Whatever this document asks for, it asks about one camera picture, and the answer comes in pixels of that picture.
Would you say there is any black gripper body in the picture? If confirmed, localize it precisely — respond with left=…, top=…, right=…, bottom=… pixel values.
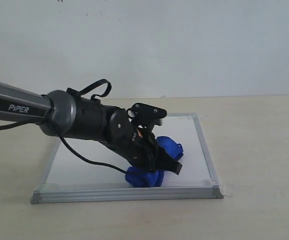
left=104, top=124, right=160, bottom=172

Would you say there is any blue microfibre cloth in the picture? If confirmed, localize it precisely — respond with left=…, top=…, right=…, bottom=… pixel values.
left=124, top=136, right=184, bottom=188

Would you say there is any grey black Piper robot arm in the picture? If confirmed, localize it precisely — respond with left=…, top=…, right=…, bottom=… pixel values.
left=0, top=79, right=182, bottom=174

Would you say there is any clear tape front right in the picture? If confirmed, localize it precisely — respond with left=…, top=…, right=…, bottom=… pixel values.
left=203, top=180, right=234, bottom=199

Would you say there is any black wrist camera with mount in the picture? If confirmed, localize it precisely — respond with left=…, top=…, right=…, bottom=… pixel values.
left=126, top=102, right=168, bottom=132

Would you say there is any white board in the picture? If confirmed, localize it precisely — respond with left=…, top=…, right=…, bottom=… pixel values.
left=30, top=113, right=219, bottom=204

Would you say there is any black cable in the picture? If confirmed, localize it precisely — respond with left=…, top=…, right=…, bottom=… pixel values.
left=0, top=78, right=145, bottom=176

